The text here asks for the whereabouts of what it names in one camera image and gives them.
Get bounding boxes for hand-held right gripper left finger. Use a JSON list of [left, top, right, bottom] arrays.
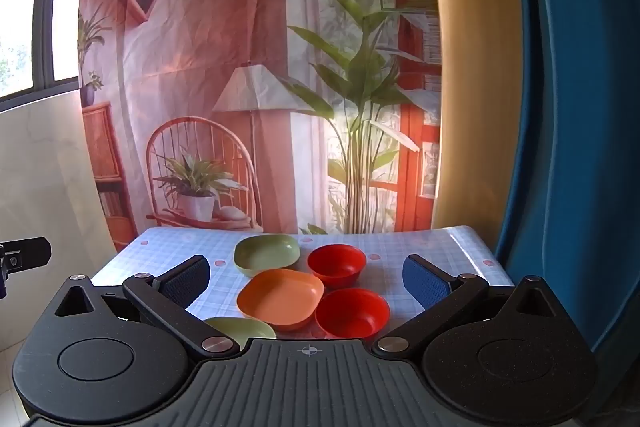
[[47, 255, 241, 358]]

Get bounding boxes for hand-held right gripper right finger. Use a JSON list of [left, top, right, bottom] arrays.
[[372, 254, 571, 356]]

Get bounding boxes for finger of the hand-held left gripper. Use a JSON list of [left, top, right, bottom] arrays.
[[0, 236, 52, 274]]

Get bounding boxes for green square plate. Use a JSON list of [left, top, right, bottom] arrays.
[[204, 317, 277, 351], [233, 234, 301, 278]]

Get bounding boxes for red bowl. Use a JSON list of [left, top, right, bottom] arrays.
[[306, 244, 367, 290], [315, 288, 391, 341]]

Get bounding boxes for orange square plate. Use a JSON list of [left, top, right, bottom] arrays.
[[236, 269, 326, 333]]

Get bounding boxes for blue checked tablecloth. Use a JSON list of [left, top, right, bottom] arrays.
[[92, 226, 516, 344]]

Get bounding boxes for yellow curtain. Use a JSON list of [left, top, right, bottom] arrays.
[[424, 0, 524, 231]]

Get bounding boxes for blue curtain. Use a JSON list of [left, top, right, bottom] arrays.
[[492, 0, 640, 427]]

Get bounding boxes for dark window frame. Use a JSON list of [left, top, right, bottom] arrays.
[[0, 0, 84, 112]]

